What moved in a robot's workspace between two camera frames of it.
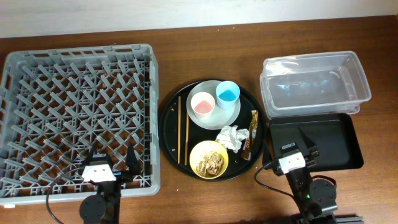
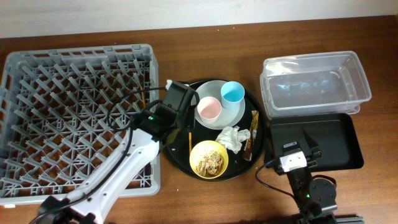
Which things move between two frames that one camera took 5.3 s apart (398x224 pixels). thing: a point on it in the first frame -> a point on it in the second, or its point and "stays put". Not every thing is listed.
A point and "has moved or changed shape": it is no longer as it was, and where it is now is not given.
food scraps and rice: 211,165 stays put
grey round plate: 220,117 has moved or changed shape
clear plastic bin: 313,83 stays put
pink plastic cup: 203,104 has moved or changed shape
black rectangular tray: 332,134 stays put
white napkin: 232,137 stays put
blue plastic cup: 227,93 has moved or changed shape
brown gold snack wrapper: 249,142 stays put
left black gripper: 123,177 -> 185,121
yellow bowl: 208,159 stays put
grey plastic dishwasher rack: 61,104 stays put
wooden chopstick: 179,128 -> 142,94
